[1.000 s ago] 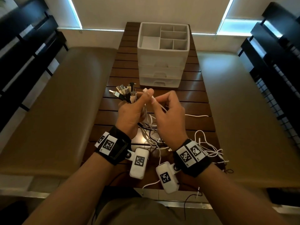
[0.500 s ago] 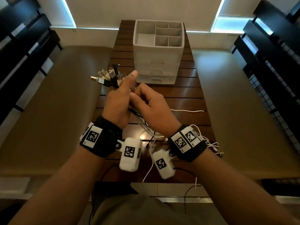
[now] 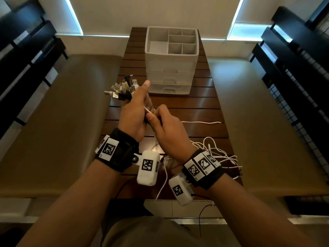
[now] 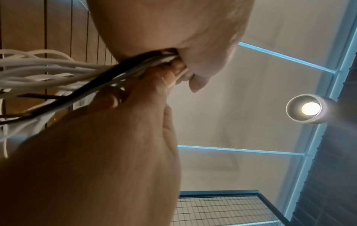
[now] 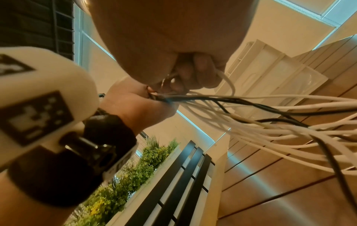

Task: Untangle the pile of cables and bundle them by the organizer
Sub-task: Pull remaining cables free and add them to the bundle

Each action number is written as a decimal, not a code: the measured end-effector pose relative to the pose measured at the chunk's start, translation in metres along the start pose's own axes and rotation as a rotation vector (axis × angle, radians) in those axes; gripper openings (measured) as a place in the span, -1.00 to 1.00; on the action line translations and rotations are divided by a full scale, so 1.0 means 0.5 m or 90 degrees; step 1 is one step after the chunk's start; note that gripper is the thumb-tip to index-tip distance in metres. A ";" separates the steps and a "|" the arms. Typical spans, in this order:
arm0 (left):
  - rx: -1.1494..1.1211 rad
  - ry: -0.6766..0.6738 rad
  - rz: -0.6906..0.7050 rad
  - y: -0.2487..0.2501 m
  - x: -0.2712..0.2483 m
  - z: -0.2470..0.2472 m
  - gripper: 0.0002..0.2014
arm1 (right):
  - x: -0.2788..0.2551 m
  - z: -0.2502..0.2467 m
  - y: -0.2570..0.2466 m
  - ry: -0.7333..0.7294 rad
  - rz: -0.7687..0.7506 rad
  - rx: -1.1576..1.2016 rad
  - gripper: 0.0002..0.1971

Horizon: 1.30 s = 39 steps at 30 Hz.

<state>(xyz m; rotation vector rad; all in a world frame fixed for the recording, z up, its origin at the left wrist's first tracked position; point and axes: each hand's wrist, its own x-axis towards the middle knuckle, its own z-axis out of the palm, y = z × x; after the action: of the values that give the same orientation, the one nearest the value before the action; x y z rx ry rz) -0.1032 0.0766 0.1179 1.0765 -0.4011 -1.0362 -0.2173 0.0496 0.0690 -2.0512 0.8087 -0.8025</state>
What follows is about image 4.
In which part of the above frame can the person's right hand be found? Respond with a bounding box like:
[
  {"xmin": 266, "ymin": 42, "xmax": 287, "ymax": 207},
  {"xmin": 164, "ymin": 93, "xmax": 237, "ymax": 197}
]
[{"xmin": 0, "ymin": 60, "xmax": 188, "ymax": 226}]

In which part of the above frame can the person's left hand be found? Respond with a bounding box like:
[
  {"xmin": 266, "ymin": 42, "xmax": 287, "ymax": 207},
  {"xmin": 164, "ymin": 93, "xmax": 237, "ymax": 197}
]
[{"xmin": 86, "ymin": 0, "xmax": 256, "ymax": 93}]

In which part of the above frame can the beige roller blind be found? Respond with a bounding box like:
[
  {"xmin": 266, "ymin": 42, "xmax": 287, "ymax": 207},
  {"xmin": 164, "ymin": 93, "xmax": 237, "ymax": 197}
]
[
  {"xmin": 239, "ymin": 0, "xmax": 352, "ymax": 71},
  {"xmin": 177, "ymin": 146, "xmax": 306, "ymax": 192},
  {"xmin": 167, "ymin": 41, "xmax": 335, "ymax": 155}
]

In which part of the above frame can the wooden slatted table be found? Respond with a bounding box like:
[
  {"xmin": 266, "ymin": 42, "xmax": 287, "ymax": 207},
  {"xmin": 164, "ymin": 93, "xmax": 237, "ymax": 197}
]
[{"xmin": 0, "ymin": 0, "xmax": 120, "ymax": 159}]

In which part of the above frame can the round ceiling lamp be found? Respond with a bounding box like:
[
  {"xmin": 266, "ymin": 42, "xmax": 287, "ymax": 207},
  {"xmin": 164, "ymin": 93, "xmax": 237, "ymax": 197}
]
[{"xmin": 286, "ymin": 93, "xmax": 337, "ymax": 125}]

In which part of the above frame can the dark slatted blind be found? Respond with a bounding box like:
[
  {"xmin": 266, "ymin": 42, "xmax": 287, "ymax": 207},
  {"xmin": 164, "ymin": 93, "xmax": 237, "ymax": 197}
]
[{"xmin": 290, "ymin": 52, "xmax": 357, "ymax": 226}]

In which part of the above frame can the wire mesh panel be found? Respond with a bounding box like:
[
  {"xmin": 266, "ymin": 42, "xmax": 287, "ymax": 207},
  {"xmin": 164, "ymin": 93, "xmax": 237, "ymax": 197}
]
[{"xmin": 173, "ymin": 189, "xmax": 291, "ymax": 226}]

